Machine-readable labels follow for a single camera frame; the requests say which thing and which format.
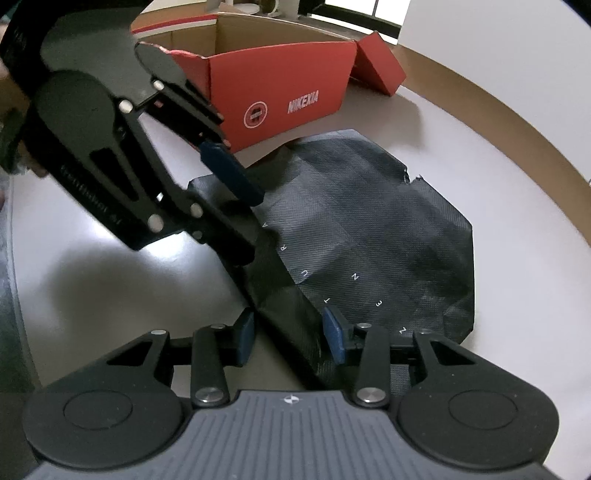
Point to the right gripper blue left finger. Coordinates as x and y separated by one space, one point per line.
214 348

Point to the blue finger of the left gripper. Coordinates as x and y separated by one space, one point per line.
232 174
207 224

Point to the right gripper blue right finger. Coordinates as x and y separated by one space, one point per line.
361 352

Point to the black shopping bag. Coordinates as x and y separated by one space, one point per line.
343 225

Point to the person's left hand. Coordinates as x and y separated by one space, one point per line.
15 158

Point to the red cardboard shoe box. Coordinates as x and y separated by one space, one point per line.
269 76

